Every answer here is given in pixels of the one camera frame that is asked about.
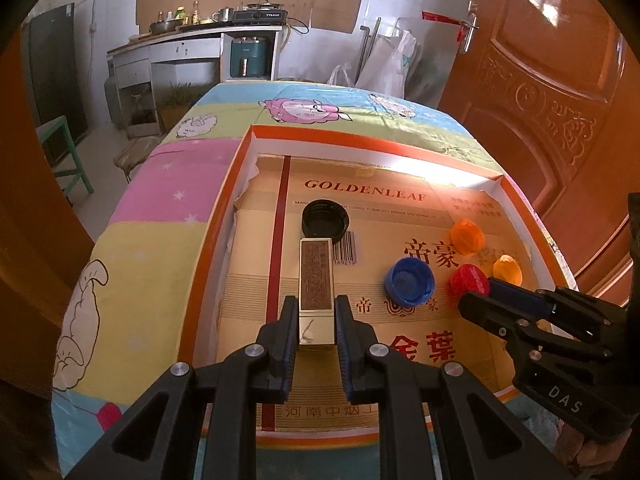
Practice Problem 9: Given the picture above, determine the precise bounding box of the light orange bottle cap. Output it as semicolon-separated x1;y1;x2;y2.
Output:
492;254;523;286

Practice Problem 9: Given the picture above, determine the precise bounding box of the red bottle cap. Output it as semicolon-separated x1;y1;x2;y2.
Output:
448;263;490;306

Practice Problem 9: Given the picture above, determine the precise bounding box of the dark orange bottle cap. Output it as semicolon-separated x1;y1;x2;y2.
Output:
449;218;486;256

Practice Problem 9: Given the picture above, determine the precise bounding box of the blue bottle cap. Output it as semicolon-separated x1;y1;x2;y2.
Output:
384;257;435;307

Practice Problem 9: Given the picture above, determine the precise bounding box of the gold brown lighter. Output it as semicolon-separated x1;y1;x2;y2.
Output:
298;237;335;346

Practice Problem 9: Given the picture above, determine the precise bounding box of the black bottle cap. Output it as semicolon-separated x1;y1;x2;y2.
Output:
302;200;349;243

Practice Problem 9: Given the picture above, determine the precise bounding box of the colourful cartoon sheep tablecloth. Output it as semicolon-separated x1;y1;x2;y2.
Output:
51;80;561;478

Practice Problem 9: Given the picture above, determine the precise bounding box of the orange white cardboard tray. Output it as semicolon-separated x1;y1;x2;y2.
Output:
177;124;572;451

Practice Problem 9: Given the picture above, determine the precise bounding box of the brown wooden door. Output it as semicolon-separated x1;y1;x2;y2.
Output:
439;0;639;304

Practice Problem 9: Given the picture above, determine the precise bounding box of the white plastic bag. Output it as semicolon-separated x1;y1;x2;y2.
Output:
326;30;418;99

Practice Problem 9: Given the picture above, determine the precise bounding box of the green metal stool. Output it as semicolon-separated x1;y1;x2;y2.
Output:
36;115;94;202

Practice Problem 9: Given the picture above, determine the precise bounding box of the white kitchen counter cabinet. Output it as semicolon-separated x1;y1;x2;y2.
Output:
104;25;285;136

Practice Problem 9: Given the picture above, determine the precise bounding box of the teal air fryer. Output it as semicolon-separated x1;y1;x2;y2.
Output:
230;36;269;78

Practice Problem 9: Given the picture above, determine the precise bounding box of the black refrigerator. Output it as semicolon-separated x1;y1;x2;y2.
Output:
21;3;88;142

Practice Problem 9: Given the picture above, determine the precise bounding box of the metal wok pan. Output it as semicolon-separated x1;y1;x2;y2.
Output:
149;18;183;36

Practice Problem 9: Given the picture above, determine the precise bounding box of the black gas stove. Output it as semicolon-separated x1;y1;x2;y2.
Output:
232;1;288;26

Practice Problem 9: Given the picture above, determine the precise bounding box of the silver door handle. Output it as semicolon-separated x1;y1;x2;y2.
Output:
458;1;480;54

